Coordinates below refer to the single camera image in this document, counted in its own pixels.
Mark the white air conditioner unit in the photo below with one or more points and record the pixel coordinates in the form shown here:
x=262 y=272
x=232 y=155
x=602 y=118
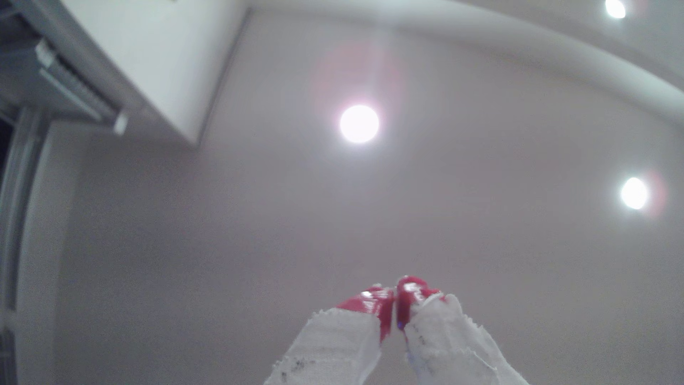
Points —
x=160 y=53

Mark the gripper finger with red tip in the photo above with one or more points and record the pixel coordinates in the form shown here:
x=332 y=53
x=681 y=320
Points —
x=449 y=347
x=342 y=342

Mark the round ceiling light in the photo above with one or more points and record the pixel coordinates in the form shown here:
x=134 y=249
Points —
x=634 y=193
x=615 y=8
x=359 y=124

